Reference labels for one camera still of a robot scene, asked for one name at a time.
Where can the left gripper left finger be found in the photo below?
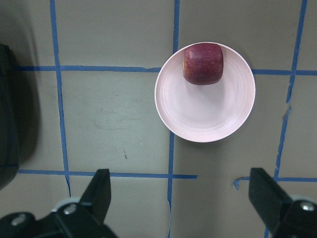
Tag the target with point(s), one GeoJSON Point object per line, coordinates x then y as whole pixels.
{"type": "Point", "coordinates": [73, 219]}

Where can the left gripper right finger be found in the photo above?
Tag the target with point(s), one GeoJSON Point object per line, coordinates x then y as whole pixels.
{"type": "Point", "coordinates": [284, 216]}

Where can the red apple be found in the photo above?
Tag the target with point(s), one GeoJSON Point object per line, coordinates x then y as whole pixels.
{"type": "Point", "coordinates": [203, 64]}

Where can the pink plate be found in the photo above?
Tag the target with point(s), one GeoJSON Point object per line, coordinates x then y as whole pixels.
{"type": "Point", "coordinates": [205, 113]}

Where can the dark grey rice cooker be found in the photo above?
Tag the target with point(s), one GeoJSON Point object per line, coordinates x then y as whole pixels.
{"type": "Point", "coordinates": [9, 145]}

